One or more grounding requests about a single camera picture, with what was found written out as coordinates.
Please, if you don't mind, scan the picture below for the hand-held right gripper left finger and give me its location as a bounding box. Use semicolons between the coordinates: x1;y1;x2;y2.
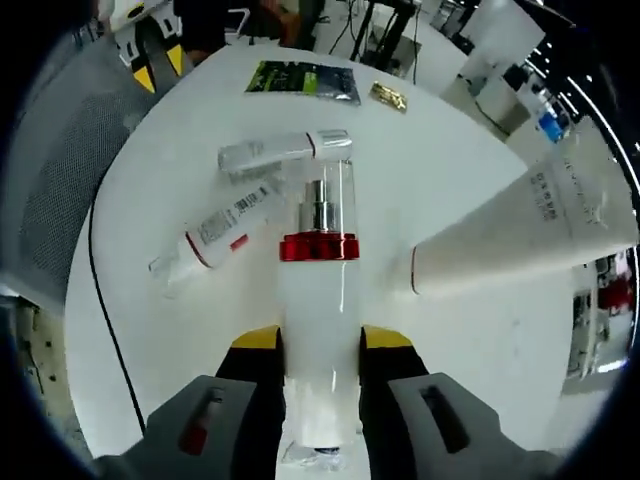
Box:
144;323;287;459

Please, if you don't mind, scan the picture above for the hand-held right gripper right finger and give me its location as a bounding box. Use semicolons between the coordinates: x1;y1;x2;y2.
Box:
358;323;502;457

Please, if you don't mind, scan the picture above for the red collar pump skincare bottle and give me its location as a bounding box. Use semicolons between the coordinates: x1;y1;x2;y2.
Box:
276;159;363;469

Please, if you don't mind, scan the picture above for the green skincare mask packet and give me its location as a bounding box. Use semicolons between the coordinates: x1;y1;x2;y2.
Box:
243;59;362;107

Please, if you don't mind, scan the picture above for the white skincare bottle clear cap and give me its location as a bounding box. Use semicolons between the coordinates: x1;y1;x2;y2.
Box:
148;180;282;287

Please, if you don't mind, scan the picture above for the gold skincare sachet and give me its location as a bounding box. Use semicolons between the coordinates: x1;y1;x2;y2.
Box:
368;82;409;113

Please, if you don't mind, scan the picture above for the white skincare tube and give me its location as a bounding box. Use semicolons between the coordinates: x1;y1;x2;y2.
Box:
410;117;640;297

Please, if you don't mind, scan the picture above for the blue storage bin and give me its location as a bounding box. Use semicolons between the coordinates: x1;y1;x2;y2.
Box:
537;101;572;145

